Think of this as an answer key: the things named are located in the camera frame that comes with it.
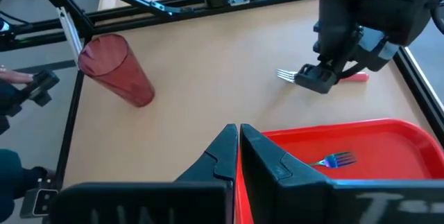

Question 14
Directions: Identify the red plastic tray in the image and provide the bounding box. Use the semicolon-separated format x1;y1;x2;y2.
234;118;444;224

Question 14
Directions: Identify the red translucent plastic cup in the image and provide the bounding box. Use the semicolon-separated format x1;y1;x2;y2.
77;33;156;108

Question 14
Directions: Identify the person's hand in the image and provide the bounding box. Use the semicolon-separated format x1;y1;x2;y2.
0;66;35;85

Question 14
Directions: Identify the all-metal iridescent fork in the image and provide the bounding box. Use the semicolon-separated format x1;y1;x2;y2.
306;151;359;170

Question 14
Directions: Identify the silver metal strip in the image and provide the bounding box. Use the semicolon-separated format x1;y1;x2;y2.
56;6;85;69

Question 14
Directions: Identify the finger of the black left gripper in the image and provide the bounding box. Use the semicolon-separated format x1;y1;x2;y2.
293;0;362;95
346;28;400;73

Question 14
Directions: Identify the person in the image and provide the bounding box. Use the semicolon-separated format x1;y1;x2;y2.
0;148;57;223

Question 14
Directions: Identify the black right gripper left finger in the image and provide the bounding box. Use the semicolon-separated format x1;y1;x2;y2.
50;123;240;224

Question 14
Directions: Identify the black hand controller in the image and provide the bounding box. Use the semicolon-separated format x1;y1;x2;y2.
19;70;61;108

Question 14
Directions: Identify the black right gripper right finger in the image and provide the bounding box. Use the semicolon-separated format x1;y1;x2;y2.
239;123;444;224

